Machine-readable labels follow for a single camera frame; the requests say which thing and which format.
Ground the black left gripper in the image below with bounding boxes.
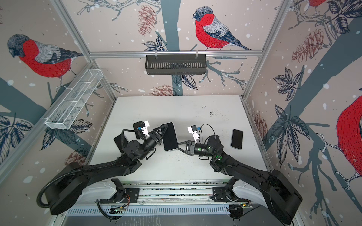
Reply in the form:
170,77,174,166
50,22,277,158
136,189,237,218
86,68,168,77
138,125,168,162

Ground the phone with black screen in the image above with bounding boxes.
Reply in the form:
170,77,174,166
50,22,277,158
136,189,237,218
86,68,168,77
160,122,179,151

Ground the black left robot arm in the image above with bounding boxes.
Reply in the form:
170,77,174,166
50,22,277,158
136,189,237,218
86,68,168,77
36,124,168,215

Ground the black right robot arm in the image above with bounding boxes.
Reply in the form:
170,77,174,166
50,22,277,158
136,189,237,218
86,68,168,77
179,134,303,225

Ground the phone far left black screen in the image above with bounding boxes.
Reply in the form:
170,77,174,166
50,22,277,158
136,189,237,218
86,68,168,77
114,134,128,154

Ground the phone right side black screen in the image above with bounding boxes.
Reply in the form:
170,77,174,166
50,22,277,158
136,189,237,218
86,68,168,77
231,129,244,150

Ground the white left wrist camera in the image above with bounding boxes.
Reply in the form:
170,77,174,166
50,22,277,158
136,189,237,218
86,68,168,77
140,121,150,137

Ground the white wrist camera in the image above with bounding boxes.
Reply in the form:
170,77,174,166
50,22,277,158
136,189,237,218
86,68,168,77
187,125,201,143
140,121,150,137

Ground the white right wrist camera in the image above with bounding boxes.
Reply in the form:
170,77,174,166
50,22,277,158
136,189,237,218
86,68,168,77
187,125,201,143

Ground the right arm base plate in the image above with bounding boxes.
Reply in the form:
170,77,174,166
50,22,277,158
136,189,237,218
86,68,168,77
210,187,250,203

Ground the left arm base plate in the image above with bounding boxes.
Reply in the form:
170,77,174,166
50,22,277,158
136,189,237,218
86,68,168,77
99,188,140,204

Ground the black wall basket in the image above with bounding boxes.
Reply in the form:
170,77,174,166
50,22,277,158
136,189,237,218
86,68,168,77
145,54,207,75

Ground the white wire mesh basket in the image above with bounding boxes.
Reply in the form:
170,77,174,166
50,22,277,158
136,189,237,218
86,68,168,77
45,69,103,130

